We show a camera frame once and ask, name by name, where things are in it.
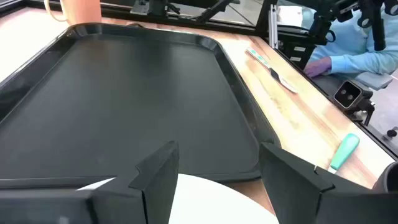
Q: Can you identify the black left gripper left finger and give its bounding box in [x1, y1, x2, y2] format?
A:
[0, 141, 180, 224]

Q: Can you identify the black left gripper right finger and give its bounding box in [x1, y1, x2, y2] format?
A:
[259, 141, 398, 224]

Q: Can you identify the white round plate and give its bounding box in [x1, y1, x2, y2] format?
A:
[76, 173, 280, 224]

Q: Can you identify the spoon with teal handle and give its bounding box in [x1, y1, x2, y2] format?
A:
[326, 133, 361, 175]

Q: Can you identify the black bowl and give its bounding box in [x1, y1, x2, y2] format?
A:
[372, 161, 398, 193]

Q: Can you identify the knife with teal patterned handle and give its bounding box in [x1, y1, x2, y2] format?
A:
[244, 46, 299, 94]

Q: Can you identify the orange plastic mug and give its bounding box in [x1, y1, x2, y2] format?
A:
[43, 0, 103, 26]

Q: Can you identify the black plastic serving tray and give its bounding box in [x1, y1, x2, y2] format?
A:
[0, 22, 282, 190]

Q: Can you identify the person's hand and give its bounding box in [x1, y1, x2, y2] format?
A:
[303, 56, 333, 78]

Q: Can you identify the black box with white labels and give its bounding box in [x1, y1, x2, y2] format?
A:
[278, 32, 317, 71]

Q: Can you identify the person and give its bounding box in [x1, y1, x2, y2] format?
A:
[303, 0, 398, 78]

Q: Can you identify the white paper sheet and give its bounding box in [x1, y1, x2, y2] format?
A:
[276, 5, 304, 29]

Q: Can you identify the silver-faced table-level camera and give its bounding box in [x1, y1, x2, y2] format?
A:
[333, 80, 376, 127]

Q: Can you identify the silver aluminium post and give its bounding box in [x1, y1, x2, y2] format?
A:
[269, 3, 279, 50]

